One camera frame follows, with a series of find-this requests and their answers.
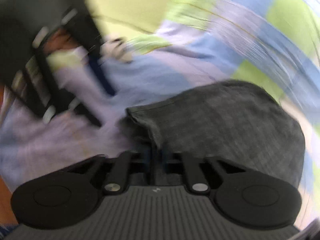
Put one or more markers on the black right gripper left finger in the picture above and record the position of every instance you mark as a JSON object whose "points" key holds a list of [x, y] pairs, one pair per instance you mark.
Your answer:
{"points": [[128, 163]]}

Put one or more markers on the grey knitted garment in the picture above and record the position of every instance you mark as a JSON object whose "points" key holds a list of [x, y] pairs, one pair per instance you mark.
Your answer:
{"points": [[232, 119]]}

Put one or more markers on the blue green checked bedsheet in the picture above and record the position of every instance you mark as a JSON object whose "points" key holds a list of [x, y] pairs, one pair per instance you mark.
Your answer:
{"points": [[170, 46]]}

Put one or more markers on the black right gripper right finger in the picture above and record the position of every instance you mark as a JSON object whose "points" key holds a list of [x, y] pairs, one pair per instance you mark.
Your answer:
{"points": [[181, 168]]}

